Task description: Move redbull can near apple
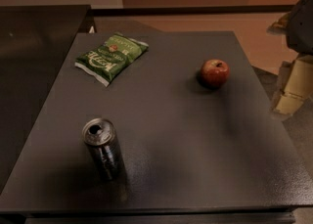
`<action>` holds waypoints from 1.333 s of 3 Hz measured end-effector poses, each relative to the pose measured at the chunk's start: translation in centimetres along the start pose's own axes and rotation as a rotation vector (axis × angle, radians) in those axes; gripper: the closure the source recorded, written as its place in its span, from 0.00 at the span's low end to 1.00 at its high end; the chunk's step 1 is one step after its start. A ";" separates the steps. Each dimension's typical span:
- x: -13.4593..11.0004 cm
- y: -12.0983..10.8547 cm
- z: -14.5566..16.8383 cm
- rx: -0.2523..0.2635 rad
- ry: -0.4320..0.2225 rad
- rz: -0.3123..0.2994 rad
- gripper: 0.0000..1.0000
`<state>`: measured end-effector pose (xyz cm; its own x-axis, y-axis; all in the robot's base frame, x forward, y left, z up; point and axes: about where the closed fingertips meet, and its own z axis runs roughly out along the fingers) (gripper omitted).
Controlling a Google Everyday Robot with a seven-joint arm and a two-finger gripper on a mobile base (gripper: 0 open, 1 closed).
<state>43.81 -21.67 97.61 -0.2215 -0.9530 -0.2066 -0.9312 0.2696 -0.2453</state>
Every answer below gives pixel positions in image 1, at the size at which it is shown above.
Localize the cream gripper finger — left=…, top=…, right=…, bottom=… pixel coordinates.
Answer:
left=272, top=54, right=313, bottom=115

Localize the silver redbull can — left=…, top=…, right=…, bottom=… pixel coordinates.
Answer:
left=82, top=118, right=124, bottom=181

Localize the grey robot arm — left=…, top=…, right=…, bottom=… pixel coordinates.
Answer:
left=272, top=0, right=313, bottom=115

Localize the red apple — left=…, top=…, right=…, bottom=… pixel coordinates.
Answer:
left=200, top=59, right=230, bottom=89

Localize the green chip bag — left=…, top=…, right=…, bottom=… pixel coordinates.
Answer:
left=74, top=33, right=149, bottom=87

